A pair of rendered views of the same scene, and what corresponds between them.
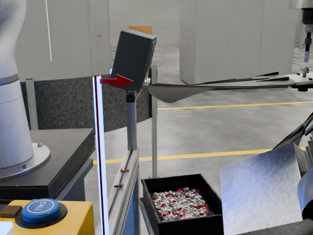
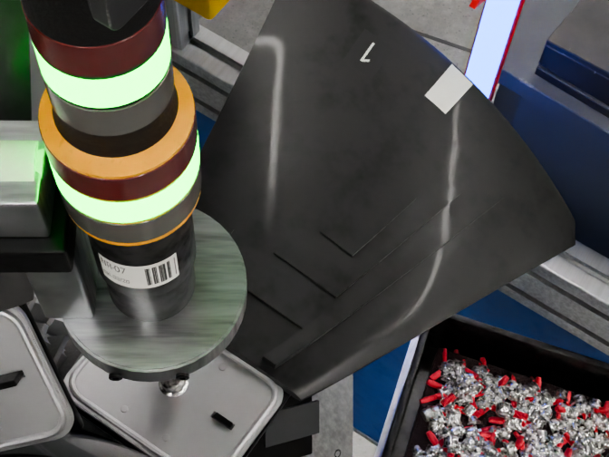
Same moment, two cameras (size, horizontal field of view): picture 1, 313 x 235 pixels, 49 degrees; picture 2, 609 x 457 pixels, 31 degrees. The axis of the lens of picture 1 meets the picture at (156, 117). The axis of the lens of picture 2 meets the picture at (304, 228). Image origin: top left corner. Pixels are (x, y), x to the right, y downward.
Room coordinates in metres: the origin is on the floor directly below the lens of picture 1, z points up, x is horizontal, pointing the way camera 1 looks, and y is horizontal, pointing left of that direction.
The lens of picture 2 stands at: (0.69, -0.37, 1.67)
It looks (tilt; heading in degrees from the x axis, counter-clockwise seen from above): 62 degrees down; 117
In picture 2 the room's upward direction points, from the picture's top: 4 degrees clockwise
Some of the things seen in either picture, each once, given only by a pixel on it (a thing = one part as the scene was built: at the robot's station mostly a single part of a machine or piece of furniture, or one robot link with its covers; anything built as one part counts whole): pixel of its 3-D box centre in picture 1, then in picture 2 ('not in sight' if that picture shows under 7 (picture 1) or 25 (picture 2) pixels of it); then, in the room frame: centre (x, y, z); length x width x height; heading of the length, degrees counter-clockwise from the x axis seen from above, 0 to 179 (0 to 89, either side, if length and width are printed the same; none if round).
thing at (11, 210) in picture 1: (11, 211); not in sight; (0.34, 0.16, 1.08); 0.02 x 0.02 x 0.01; 87
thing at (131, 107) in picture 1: (131, 121); not in sight; (1.12, 0.08, 0.96); 0.03 x 0.03 x 0.20; 87
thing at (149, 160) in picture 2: not in sight; (124, 148); (0.57, -0.25, 1.40); 0.04 x 0.04 x 0.05
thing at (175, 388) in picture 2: (304, 74); (174, 385); (0.57, -0.25, 1.19); 0.01 x 0.01 x 0.03
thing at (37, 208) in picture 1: (41, 211); not in sight; (0.34, 0.13, 1.08); 0.04 x 0.04 x 0.02
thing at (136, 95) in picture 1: (134, 91); not in sight; (1.22, 0.08, 1.04); 0.24 x 0.03 x 0.03; 177
